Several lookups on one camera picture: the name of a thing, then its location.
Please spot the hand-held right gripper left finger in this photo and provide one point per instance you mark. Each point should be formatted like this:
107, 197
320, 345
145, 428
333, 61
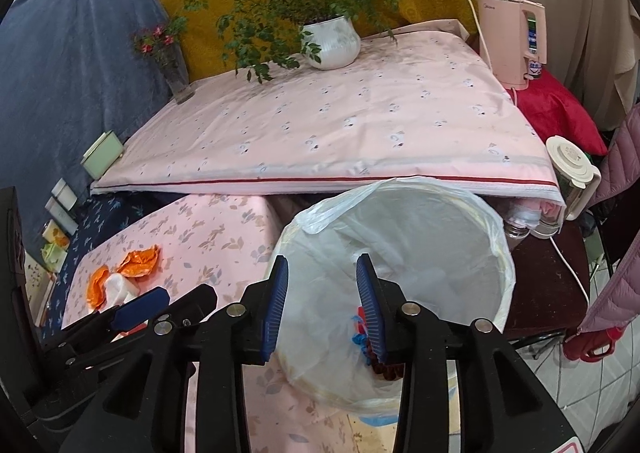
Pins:
277, 308

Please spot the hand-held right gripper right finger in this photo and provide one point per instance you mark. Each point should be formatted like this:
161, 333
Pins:
370, 308

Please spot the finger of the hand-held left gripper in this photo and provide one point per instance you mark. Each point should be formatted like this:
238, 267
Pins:
142, 308
197, 300

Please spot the blue wrapper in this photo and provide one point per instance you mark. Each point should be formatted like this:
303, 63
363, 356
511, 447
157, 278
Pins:
356, 333

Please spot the white tissue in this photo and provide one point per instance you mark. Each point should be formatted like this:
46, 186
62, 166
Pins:
120, 285

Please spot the waste bin with white liner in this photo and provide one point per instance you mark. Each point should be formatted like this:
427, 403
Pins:
425, 243

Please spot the framed white card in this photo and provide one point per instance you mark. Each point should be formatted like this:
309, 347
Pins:
37, 283

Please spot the small green bag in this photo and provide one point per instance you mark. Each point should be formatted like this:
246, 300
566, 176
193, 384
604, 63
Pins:
52, 255

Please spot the pink floral tablecloth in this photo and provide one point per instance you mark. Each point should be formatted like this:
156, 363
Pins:
210, 233

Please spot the tall white bottle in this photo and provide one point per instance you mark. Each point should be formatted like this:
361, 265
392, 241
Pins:
60, 215

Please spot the navy floral cloth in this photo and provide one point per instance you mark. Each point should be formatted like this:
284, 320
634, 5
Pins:
100, 223

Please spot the short white bottle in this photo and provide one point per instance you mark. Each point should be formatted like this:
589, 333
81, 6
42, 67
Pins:
65, 193

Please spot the green tissue box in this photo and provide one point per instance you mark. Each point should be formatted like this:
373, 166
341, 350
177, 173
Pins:
102, 158

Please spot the dark brown table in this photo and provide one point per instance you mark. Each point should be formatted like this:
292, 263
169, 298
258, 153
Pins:
545, 293

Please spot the pink padded cloth red stripe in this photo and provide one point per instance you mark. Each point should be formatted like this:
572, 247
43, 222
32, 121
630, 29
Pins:
350, 133

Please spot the pink white bundled cloth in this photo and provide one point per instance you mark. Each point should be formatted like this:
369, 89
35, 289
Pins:
530, 218

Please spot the glass vase with red flowers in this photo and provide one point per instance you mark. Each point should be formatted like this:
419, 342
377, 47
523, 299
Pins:
177, 78

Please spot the blue backdrop cloth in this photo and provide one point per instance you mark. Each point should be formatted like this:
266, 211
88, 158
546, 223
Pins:
75, 58

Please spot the purple down jacket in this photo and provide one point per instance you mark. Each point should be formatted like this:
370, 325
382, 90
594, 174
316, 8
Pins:
620, 283

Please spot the potted green plant white pot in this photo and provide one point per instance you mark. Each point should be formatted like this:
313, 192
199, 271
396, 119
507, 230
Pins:
332, 40

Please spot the pink water dispenser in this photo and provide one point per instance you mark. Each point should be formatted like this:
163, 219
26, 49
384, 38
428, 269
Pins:
505, 43

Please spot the beige curtain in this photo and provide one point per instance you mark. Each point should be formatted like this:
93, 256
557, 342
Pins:
590, 8

